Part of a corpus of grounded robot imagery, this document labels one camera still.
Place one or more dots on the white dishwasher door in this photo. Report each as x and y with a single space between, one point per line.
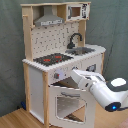
92 64

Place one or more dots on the black toy stovetop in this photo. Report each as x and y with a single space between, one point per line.
52 59

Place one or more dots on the white microwave door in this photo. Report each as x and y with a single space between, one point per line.
78 11

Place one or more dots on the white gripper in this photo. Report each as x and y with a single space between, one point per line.
85 79

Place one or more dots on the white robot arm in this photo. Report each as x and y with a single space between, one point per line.
111 95

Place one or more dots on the grey toy sink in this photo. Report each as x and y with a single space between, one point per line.
79 51

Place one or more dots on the wooden toy kitchen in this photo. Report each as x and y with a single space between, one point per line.
45 40

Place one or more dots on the white oven door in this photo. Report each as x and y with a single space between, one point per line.
71 108

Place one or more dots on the grey range hood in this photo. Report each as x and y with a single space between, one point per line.
48 18

